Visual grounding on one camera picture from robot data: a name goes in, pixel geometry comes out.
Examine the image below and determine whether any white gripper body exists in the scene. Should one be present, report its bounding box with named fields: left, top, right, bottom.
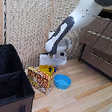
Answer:
left=38, top=51, right=68, bottom=70

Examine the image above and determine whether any black fabric storage box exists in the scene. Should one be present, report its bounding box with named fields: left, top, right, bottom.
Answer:
left=0, top=43, right=42, bottom=112

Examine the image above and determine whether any beige bamboo folding screen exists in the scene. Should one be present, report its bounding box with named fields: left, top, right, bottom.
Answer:
left=0, top=0, right=101, bottom=79

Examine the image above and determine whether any blue bowl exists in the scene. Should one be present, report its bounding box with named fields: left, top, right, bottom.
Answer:
left=52, top=73, right=73, bottom=92

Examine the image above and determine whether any black frame drawer cabinet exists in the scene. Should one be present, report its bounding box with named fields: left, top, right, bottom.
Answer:
left=74, top=4, right=112, bottom=85

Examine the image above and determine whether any dark framed cabinet panel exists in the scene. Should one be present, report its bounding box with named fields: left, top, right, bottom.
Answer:
left=78, top=44, right=112, bottom=80

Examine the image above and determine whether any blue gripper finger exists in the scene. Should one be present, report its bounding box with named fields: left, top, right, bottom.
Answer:
left=47, top=65, right=54, bottom=74
left=52, top=66, right=59, bottom=75

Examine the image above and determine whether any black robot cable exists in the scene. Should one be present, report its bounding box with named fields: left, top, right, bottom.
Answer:
left=90, top=5, right=112, bottom=52

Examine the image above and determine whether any red yellow cracker box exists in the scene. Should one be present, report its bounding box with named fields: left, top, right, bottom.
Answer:
left=24, top=65, right=55, bottom=97

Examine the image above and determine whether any yellow bowl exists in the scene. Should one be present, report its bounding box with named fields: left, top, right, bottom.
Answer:
left=38, top=63, right=57, bottom=77

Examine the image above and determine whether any brown drawer with long handle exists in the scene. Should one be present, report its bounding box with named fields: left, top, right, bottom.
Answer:
left=76, top=13, right=112, bottom=61

